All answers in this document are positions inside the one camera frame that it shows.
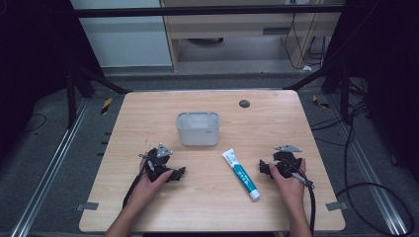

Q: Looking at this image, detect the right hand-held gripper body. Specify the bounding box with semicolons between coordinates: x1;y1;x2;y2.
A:
269;143;303;180

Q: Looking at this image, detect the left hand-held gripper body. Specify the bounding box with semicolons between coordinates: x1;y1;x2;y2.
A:
138;142;174;183

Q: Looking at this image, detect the white and teal toothpaste tube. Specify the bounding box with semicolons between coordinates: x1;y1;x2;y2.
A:
220;147;262;201

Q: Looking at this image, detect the grey plastic container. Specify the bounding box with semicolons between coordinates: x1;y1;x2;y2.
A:
175;111;221;147

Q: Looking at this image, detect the person's right hand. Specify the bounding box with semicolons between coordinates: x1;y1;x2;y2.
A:
268;158;307;211

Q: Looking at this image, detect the person's left hand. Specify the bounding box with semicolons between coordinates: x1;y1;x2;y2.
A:
128;157;174;207

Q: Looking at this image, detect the yellow black floor tape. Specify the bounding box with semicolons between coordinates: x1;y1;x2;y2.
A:
311;94;330;110
100;97;114;116

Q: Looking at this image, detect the white cabinet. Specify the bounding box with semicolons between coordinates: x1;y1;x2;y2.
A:
69;0;174;68

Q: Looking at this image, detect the wooden desk with drawer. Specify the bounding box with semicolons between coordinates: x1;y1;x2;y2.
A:
159;0;346;72

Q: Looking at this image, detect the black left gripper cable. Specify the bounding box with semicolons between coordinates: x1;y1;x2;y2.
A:
122;170;146;209

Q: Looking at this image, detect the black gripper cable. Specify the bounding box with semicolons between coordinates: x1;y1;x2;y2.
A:
122;170;146;209
290;171;316;235

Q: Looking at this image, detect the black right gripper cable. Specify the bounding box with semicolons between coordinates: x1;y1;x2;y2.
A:
290;171;316;235

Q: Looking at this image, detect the grey table bracket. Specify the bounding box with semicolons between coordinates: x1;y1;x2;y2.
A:
76;201;100;211
325;200;349;212

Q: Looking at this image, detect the aluminium floor rail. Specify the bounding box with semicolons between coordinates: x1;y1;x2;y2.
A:
325;95;409;236
9;98;91;237

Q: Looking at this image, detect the black floor cable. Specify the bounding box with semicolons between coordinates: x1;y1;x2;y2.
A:
309;75;415;237

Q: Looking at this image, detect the black metal frame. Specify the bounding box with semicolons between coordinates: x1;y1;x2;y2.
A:
64;3;355;129

